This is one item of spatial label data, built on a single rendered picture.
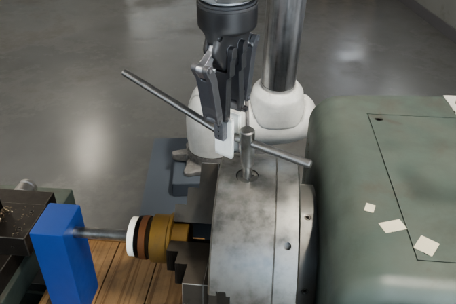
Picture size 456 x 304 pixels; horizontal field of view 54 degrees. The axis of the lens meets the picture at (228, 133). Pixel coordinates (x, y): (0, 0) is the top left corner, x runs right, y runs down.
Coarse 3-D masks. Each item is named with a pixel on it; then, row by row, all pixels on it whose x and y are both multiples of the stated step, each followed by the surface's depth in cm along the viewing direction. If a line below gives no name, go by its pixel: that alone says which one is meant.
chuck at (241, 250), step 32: (224, 160) 71; (256, 160) 72; (224, 192) 65; (256, 192) 65; (224, 224) 63; (256, 224) 62; (224, 256) 61; (256, 256) 61; (224, 288) 62; (256, 288) 61
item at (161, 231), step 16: (144, 224) 76; (160, 224) 75; (176, 224) 77; (192, 224) 79; (144, 240) 75; (160, 240) 74; (176, 240) 75; (192, 240) 80; (144, 256) 76; (160, 256) 74
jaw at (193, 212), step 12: (204, 168) 78; (216, 168) 78; (204, 180) 77; (216, 180) 77; (192, 192) 77; (204, 192) 77; (180, 204) 77; (192, 204) 77; (204, 204) 77; (180, 216) 77; (192, 216) 76; (204, 216) 76
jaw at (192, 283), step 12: (168, 252) 72; (180, 252) 71; (192, 252) 71; (204, 252) 71; (168, 264) 72; (180, 264) 68; (192, 264) 68; (204, 264) 68; (180, 276) 69; (192, 276) 66; (204, 276) 66; (192, 288) 64; (204, 288) 64; (192, 300) 65; (204, 300) 65; (216, 300) 63; (228, 300) 63
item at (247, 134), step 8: (240, 128) 63; (248, 128) 63; (240, 136) 63; (248, 136) 62; (240, 144) 64; (248, 144) 63; (240, 152) 64; (248, 152) 64; (240, 160) 65; (248, 160) 65; (248, 168) 66; (248, 176) 67
